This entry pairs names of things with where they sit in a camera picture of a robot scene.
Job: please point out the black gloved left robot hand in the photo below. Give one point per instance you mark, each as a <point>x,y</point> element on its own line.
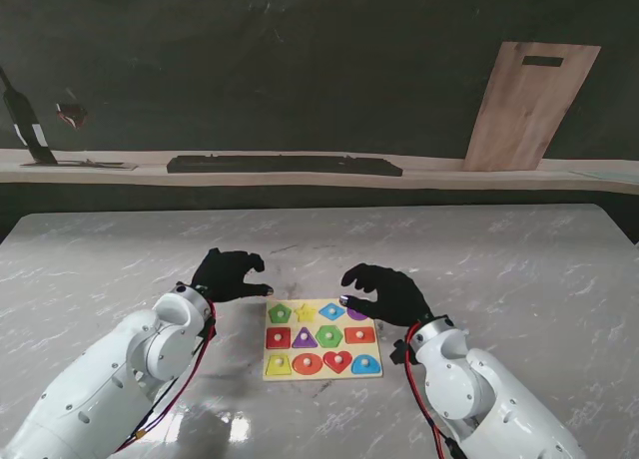
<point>224,277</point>

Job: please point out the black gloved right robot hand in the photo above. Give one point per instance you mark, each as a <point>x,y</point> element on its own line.
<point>397,299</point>

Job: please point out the purple circle puzzle piece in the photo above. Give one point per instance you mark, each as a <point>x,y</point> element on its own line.
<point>355,315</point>

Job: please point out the orange rectangle puzzle piece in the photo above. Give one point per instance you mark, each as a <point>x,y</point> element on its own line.
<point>359,335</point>

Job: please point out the green pentagon puzzle piece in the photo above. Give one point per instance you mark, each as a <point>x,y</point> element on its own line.
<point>279,314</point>

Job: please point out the blue diamond puzzle piece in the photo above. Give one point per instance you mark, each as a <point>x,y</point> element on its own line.
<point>329,311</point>

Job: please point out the blue semicircle puzzle piece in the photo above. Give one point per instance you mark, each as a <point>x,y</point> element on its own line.
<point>366,365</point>

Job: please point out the green hexagon puzzle piece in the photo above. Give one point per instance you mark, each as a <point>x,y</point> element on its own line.
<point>329,336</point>

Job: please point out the red square puzzle piece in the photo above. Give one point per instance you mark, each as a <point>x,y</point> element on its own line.
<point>278,339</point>

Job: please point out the red heart puzzle piece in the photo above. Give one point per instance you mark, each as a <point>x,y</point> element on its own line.
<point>337,361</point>

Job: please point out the purple triangle puzzle piece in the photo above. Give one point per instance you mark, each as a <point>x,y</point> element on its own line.
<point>304,340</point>

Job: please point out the yellow trapezoid puzzle piece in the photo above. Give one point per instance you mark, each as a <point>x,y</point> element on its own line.
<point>279,368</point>

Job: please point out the orange oval puzzle piece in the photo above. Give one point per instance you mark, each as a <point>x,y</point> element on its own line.
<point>308,365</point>

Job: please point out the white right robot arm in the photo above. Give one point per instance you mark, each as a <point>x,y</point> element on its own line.
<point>479,399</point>

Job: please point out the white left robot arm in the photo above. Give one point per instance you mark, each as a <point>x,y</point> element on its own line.
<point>110,379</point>

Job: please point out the yellow wooden puzzle board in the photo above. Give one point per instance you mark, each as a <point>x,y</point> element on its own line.
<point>324,377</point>

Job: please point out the flat wooden coaster board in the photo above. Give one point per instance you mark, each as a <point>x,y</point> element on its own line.
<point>110,166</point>

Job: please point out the wooden cutting board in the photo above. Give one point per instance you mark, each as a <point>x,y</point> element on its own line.
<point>529,110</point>

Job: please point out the black long tray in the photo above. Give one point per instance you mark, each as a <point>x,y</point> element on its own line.
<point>284,164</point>

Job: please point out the light wooden shelf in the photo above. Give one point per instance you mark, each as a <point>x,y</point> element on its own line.
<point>449,177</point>

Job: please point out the red wine glass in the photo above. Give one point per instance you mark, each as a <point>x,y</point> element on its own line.
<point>72,114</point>

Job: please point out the dark wine bottle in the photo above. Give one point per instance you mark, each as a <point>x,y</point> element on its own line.
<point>27,125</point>

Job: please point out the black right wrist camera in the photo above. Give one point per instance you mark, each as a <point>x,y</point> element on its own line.
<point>399,352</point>

